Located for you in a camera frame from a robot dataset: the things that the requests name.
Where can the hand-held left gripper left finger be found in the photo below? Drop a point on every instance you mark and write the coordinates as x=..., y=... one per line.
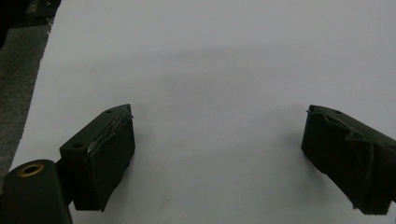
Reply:
x=102, y=155

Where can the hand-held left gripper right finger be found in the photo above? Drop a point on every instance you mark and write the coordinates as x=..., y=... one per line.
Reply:
x=351, y=155

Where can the white table cover sheet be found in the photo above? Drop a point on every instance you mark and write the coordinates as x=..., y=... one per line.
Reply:
x=218, y=62

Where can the black stand base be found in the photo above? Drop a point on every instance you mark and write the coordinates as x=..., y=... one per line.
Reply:
x=43, y=7

